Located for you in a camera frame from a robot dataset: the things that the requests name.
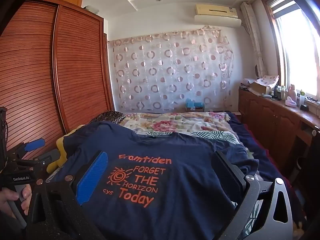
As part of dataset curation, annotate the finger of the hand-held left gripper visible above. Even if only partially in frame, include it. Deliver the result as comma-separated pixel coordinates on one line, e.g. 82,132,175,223
34,149,62,174
15,138,46,159

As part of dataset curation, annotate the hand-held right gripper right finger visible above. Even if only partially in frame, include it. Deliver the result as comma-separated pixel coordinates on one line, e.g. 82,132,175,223
211,151,293,240

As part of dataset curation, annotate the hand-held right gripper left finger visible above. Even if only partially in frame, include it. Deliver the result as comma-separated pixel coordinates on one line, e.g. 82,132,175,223
27,151,108,240

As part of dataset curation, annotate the navy printed t-shirt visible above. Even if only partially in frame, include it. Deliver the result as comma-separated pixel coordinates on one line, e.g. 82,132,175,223
46,122,260,240

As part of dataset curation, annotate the person's left hand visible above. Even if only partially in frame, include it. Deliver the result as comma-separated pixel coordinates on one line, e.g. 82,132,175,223
0,184,32,218

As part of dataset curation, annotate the yellow cloth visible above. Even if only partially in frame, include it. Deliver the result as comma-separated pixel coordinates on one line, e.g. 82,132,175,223
47,134,70,173

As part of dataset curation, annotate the navy blanket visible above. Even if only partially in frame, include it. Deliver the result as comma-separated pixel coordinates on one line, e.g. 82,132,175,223
229,112,309,232

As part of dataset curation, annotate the dark circle-patterned pillow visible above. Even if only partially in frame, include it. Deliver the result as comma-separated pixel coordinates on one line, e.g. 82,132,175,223
89,110,127,126

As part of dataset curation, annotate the wooden sideboard cabinet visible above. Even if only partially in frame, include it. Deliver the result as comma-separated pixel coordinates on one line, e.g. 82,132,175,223
237,85,320,180

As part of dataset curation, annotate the blue toy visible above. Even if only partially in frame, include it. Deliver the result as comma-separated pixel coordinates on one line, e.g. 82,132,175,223
185,98,205,112

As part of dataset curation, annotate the floral blanket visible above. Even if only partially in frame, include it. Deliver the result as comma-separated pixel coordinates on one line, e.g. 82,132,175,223
120,112,232,137

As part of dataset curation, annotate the wooden slatted wardrobe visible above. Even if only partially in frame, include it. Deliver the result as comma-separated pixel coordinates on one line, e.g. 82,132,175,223
0,0,115,160

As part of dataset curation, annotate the cardboard box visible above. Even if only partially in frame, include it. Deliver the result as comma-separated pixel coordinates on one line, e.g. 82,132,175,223
250,81,272,95

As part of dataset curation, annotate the floral cloth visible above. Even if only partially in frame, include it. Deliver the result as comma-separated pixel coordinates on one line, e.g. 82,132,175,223
254,75,280,88

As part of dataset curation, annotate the pink figurine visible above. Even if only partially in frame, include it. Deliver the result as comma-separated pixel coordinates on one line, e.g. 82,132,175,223
285,84,298,108

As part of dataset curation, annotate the sheer circle-patterned curtain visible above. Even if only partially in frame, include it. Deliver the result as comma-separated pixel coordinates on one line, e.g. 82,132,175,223
108,26,234,112

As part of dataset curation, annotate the floral window curtain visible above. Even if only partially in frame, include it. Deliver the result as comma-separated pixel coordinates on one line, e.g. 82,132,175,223
240,2,267,78

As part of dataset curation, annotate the window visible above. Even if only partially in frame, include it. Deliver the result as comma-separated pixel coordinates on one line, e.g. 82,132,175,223
262,0,320,102

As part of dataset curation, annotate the wall air conditioner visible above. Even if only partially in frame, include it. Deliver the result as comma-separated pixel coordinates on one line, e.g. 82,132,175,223
194,4,242,28

